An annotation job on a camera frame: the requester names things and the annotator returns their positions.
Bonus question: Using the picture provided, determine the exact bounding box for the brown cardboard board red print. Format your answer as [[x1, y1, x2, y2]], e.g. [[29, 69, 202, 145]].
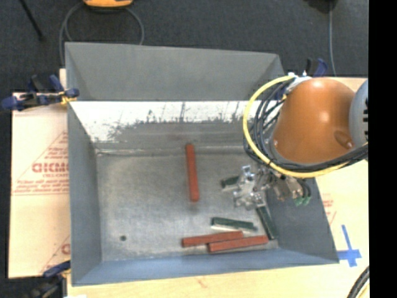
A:
[[7, 78, 370, 279]]

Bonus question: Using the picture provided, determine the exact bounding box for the grey metal bin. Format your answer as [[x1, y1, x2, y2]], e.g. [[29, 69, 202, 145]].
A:
[[63, 41, 340, 287]]

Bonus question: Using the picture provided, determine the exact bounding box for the red-brown flat block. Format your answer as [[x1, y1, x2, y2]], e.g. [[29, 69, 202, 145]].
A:
[[185, 143, 200, 203], [181, 230, 245, 248], [207, 235, 270, 254]]

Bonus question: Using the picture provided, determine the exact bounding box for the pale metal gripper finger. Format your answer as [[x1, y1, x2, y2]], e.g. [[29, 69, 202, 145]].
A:
[[236, 165, 260, 192], [232, 189, 267, 211]]

